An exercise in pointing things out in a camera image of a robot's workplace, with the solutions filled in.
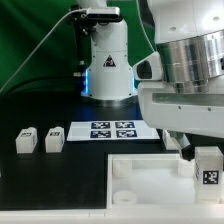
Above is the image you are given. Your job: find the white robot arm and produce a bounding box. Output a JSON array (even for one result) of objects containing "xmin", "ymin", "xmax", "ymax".
[{"xmin": 134, "ymin": 0, "xmax": 224, "ymax": 138}]

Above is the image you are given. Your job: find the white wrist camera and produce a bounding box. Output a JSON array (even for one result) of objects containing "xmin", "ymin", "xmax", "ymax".
[{"xmin": 133, "ymin": 51, "xmax": 163, "ymax": 81}]

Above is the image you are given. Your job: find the grey camera cable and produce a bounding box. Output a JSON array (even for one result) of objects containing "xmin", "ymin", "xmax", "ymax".
[{"xmin": 0, "ymin": 9, "xmax": 88, "ymax": 96}]

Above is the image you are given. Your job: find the white sheet with tags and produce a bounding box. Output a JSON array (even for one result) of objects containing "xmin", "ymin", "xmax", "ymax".
[{"xmin": 67, "ymin": 120, "xmax": 159, "ymax": 141}]

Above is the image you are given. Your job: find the white front table rail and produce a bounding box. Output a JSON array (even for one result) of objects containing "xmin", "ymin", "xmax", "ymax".
[{"xmin": 0, "ymin": 207, "xmax": 224, "ymax": 224}]

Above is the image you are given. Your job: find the white square tabletop tray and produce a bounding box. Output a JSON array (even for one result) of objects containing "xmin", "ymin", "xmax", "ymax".
[{"xmin": 107, "ymin": 154, "xmax": 224, "ymax": 209}]

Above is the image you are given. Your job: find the camera on black mount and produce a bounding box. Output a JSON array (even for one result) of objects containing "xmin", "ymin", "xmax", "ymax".
[{"xmin": 65, "ymin": 5, "xmax": 121, "ymax": 98}]

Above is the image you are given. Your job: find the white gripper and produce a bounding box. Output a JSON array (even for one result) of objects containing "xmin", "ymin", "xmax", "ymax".
[{"xmin": 138, "ymin": 79, "xmax": 224, "ymax": 161}]

